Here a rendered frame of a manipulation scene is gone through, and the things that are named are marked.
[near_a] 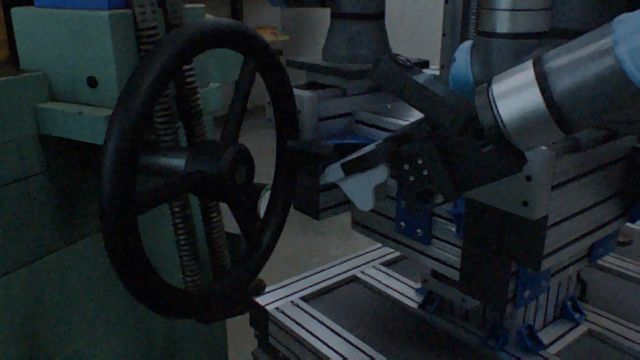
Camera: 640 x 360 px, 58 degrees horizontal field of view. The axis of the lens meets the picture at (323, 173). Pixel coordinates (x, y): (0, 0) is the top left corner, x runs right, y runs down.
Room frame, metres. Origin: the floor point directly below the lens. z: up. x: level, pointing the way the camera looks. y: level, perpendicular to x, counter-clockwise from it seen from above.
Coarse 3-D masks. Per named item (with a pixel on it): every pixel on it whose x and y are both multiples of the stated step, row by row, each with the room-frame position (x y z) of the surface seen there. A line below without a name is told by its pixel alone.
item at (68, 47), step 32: (32, 32) 0.58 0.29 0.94; (64, 32) 0.56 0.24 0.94; (96, 32) 0.54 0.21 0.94; (128, 32) 0.55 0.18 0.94; (32, 64) 0.58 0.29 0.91; (64, 64) 0.56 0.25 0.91; (96, 64) 0.54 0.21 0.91; (128, 64) 0.55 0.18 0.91; (64, 96) 0.56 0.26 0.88; (96, 96) 0.54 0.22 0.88
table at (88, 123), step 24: (0, 72) 0.56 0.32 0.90; (24, 72) 0.56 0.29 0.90; (216, 72) 0.82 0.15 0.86; (0, 96) 0.53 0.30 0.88; (24, 96) 0.55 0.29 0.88; (48, 96) 0.57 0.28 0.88; (216, 96) 0.66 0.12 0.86; (0, 120) 0.52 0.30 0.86; (24, 120) 0.55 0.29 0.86; (48, 120) 0.55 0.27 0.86; (72, 120) 0.53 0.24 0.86; (96, 120) 0.52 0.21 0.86
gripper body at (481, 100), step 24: (480, 96) 0.51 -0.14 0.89; (480, 120) 0.50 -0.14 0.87; (408, 144) 0.53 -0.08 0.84; (432, 144) 0.52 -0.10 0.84; (456, 144) 0.53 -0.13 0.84; (480, 144) 0.52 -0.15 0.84; (504, 144) 0.49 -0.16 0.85; (408, 168) 0.54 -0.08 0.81; (432, 168) 0.51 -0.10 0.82; (456, 168) 0.52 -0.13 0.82; (480, 168) 0.51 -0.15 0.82; (504, 168) 0.50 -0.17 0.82; (408, 192) 0.53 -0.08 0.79; (432, 192) 0.56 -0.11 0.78; (456, 192) 0.51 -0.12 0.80
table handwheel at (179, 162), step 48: (192, 48) 0.49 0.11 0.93; (240, 48) 0.56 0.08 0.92; (144, 96) 0.44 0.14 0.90; (240, 96) 0.56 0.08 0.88; (288, 96) 0.63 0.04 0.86; (96, 144) 0.59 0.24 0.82; (144, 144) 0.57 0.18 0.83; (240, 144) 0.53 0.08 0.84; (144, 192) 0.44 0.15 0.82; (192, 192) 0.52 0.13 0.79; (240, 192) 0.52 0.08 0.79; (288, 192) 0.62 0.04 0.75; (144, 288) 0.42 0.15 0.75; (240, 288) 0.53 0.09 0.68
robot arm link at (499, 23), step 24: (480, 0) 0.63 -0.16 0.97; (504, 0) 0.60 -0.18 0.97; (528, 0) 0.60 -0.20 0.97; (552, 0) 0.61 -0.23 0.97; (480, 24) 0.63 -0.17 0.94; (504, 24) 0.60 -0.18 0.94; (528, 24) 0.60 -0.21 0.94; (480, 48) 0.62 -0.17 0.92; (504, 48) 0.60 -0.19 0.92; (528, 48) 0.60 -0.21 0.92; (552, 48) 0.60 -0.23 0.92; (456, 72) 0.63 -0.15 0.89; (480, 72) 0.62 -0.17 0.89
